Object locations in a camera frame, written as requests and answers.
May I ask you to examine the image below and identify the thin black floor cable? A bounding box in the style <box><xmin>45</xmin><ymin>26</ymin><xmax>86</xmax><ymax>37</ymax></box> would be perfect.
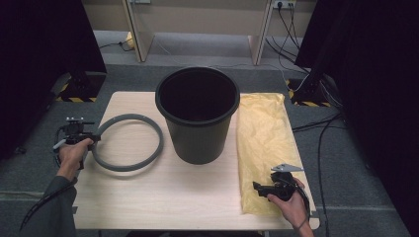
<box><xmin>98</xmin><ymin>40</ymin><xmax>134</xmax><ymax>52</ymax></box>

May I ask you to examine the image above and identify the yellow trash bag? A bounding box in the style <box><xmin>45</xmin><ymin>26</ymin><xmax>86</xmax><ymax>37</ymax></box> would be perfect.
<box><xmin>236</xmin><ymin>92</ymin><xmax>312</xmax><ymax>216</ymax></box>

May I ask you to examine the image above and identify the small yellow item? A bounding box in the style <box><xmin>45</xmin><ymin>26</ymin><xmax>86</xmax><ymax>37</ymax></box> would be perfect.
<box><xmin>124</xmin><ymin>31</ymin><xmax>136</xmax><ymax>50</ymax></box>

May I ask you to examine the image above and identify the black stand base striped tape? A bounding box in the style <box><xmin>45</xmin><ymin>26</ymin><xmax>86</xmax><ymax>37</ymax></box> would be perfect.
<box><xmin>51</xmin><ymin>70</ymin><xmax>108</xmax><ymax>104</ymax></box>
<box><xmin>286</xmin><ymin>72</ymin><xmax>334</xmax><ymax>109</ymax></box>

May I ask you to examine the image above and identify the right hand-held gripper cable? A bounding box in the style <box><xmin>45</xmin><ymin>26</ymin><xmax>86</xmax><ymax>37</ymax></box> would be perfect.
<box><xmin>285</xmin><ymin>177</ymin><xmax>312</xmax><ymax>222</ymax></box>

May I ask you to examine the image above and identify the black floor cable bundle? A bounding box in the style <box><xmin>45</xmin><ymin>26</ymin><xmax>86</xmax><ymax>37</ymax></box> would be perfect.
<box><xmin>265</xmin><ymin>2</ymin><xmax>345</xmax><ymax>237</ymax></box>

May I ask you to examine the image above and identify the black trash can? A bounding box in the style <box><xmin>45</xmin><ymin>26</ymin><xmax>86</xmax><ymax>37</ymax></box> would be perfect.
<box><xmin>154</xmin><ymin>66</ymin><xmax>241</xmax><ymax>166</ymax></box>

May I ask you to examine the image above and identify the person's right hand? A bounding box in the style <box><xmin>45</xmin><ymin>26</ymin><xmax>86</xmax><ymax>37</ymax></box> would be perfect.
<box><xmin>266</xmin><ymin>177</ymin><xmax>311</xmax><ymax>228</ymax></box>

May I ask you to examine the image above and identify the beige desk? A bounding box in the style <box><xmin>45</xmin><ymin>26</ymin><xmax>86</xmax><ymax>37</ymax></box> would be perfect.
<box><xmin>81</xmin><ymin>0</ymin><xmax>318</xmax><ymax>66</ymax></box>

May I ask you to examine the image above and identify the black curtain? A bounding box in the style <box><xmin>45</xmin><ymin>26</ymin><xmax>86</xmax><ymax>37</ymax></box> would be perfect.
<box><xmin>294</xmin><ymin>0</ymin><xmax>419</xmax><ymax>237</ymax></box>
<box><xmin>0</xmin><ymin>0</ymin><xmax>108</xmax><ymax>161</ymax></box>

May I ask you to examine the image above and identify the hand-held gripper cable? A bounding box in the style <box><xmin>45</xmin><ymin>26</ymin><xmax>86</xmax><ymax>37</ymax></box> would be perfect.
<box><xmin>285</xmin><ymin>177</ymin><xmax>312</xmax><ymax>222</ymax></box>
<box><xmin>19</xmin><ymin>124</ymin><xmax>79</xmax><ymax>232</ymax></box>

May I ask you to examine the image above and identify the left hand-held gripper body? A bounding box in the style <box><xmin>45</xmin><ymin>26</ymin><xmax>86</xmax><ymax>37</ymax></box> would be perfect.
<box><xmin>52</xmin><ymin>117</ymin><xmax>97</xmax><ymax>151</ymax></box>

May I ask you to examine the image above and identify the person's left hand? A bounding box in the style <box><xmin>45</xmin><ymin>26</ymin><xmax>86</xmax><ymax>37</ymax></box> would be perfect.
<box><xmin>57</xmin><ymin>137</ymin><xmax>95</xmax><ymax>172</ymax></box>

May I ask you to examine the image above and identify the white wall socket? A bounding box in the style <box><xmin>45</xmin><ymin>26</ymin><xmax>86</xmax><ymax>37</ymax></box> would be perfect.
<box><xmin>272</xmin><ymin>0</ymin><xmax>296</xmax><ymax>10</ymax></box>

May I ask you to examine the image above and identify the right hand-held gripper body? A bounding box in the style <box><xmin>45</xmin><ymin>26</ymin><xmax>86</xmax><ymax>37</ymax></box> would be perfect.
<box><xmin>270</xmin><ymin>163</ymin><xmax>304</xmax><ymax>201</ymax></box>

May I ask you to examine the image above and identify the left hand-held gripper cable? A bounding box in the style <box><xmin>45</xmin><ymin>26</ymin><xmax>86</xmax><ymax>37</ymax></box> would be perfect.
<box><xmin>19</xmin><ymin>124</ymin><xmax>79</xmax><ymax>232</ymax></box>

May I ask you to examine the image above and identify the grey plastic ring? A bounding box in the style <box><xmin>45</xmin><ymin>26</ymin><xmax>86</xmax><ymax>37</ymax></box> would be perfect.
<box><xmin>91</xmin><ymin>113</ymin><xmax>165</xmax><ymax>173</ymax></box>

